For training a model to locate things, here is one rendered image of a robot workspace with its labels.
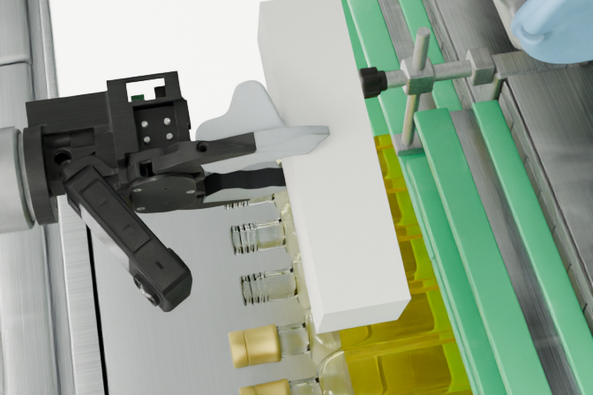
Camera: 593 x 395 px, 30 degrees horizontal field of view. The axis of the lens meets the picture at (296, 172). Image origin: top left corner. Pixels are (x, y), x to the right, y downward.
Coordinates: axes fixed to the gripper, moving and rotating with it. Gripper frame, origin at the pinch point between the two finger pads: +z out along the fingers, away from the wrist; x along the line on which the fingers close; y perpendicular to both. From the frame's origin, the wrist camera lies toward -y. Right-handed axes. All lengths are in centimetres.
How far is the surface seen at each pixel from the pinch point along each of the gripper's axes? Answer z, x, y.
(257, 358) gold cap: -4.7, 24.9, -8.9
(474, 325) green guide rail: 14.0, 18.5, -10.6
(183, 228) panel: -9.1, 44.1, 10.6
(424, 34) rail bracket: 13.6, 10.1, 13.8
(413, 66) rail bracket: 13.1, 14.4, 12.9
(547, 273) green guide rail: 19.1, 11.3, -8.7
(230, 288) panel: -5.1, 41.8, 2.3
